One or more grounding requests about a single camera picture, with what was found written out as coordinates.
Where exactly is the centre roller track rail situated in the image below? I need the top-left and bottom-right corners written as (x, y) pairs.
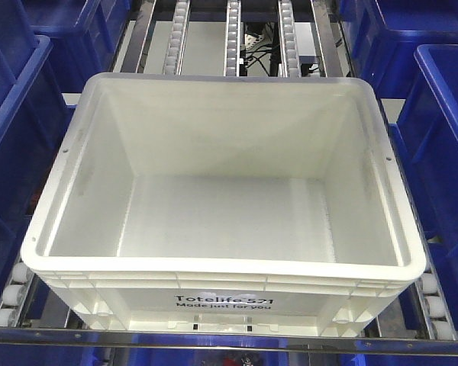
top-left (224, 0), bottom-right (244, 77)

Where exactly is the blue bin far left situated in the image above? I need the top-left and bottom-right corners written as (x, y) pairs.
top-left (22, 0), bottom-right (131, 93)

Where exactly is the left roller track rail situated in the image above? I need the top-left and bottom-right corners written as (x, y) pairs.
top-left (0, 262), bottom-right (34, 327)

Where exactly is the blue bin shelf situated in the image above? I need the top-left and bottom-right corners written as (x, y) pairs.
top-left (397, 44), bottom-right (458, 330)
top-left (0, 36), bottom-right (71, 296)

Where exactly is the blue bin left shelf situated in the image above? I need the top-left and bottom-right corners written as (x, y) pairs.
top-left (0, 36), bottom-right (71, 296)

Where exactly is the metal shelf front bar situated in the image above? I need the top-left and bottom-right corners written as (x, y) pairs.
top-left (0, 327), bottom-right (458, 356)

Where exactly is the blue bin far right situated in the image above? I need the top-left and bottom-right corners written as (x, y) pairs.
top-left (337, 1), bottom-right (458, 99)

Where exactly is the roller track rail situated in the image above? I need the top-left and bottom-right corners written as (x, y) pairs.
top-left (0, 262), bottom-right (34, 327)
top-left (418, 273), bottom-right (454, 340)
top-left (224, 0), bottom-right (244, 77)

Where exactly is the blue bin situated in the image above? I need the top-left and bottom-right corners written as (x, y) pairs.
top-left (337, 1), bottom-right (458, 99)
top-left (22, 0), bottom-right (131, 93)

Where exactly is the white plastic tote bin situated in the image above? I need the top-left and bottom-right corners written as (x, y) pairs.
top-left (21, 73), bottom-right (426, 336)

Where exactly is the right roller track rail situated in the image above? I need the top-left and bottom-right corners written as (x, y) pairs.
top-left (418, 273), bottom-right (454, 340)

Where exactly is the blue bin right shelf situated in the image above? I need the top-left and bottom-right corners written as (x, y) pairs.
top-left (397, 44), bottom-right (458, 330)

